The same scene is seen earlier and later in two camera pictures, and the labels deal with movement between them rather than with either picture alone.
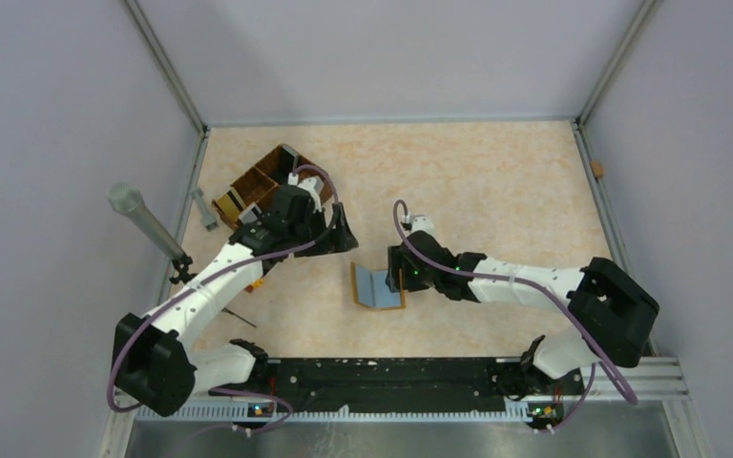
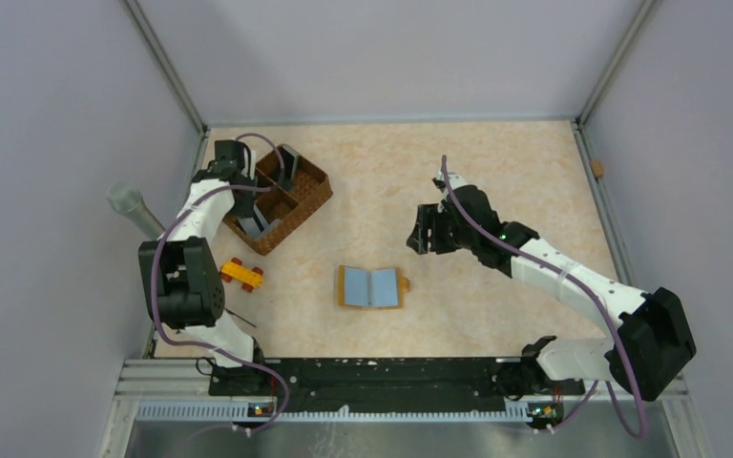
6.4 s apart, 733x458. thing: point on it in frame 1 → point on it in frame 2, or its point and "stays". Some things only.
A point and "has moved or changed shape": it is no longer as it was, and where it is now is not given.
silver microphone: x=127 y=198 stays
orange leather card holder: x=370 y=289 has moved or changed shape
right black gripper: x=396 y=261 → x=430 y=217
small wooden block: x=597 y=168 stays
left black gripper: x=335 y=239 → x=244 y=208
